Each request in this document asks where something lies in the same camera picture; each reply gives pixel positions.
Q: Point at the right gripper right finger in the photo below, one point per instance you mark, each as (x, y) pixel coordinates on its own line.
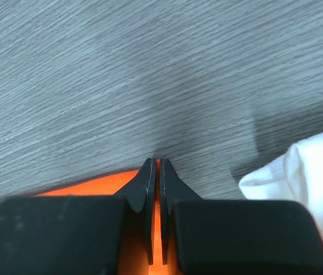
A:
(207, 236)

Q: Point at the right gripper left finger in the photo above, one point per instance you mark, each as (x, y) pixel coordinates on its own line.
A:
(89, 234)

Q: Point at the folded white t shirt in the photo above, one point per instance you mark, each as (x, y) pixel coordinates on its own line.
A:
(295, 176)

